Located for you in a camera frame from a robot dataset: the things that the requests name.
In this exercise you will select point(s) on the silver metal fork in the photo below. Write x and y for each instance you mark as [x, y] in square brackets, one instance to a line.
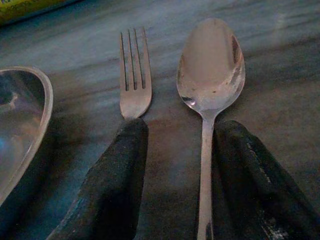
[135, 100]

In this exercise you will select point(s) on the stainless steel bowl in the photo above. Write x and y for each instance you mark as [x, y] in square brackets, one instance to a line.
[25, 112]

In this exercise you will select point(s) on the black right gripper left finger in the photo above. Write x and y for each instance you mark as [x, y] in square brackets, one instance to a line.
[112, 180]

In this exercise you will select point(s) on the silver metal spoon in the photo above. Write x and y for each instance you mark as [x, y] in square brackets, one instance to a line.
[210, 75]

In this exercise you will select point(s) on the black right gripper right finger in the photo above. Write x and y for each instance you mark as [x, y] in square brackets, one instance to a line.
[252, 185]

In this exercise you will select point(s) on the yellow wet wipes pack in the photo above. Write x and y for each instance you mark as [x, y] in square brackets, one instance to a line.
[15, 10]

